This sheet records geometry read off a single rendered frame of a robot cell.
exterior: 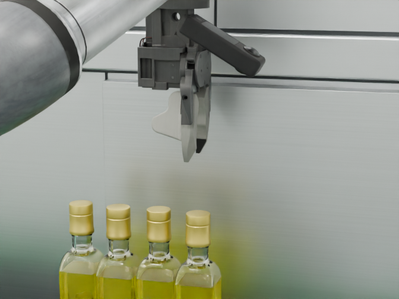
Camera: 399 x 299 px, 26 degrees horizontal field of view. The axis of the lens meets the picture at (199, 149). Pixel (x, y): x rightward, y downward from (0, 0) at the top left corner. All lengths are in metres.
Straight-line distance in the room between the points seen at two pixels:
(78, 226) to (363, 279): 0.42
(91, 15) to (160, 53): 0.37
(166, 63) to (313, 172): 0.29
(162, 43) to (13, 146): 0.40
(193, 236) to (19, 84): 0.54
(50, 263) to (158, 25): 0.51
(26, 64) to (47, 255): 0.80
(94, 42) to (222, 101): 0.53
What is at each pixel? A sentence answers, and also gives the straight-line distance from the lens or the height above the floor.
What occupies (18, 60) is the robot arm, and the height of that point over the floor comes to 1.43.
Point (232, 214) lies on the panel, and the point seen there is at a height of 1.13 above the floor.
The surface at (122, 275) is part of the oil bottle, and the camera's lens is 1.22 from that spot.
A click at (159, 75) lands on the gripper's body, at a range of 1.13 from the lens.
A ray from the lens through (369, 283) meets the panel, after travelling 1.31.
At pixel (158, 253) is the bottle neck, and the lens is 1.21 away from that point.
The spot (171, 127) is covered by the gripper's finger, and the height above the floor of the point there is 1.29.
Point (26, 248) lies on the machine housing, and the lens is 1.48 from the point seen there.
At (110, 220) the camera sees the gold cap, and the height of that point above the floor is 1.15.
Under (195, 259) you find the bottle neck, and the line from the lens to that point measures 1.19.
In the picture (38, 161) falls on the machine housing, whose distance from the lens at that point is 1.43.
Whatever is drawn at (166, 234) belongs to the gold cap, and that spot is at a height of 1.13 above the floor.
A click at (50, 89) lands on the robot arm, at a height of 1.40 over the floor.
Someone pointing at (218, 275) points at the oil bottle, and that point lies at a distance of 1.21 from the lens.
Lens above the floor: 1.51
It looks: 13 degrees down
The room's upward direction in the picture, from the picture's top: straight up
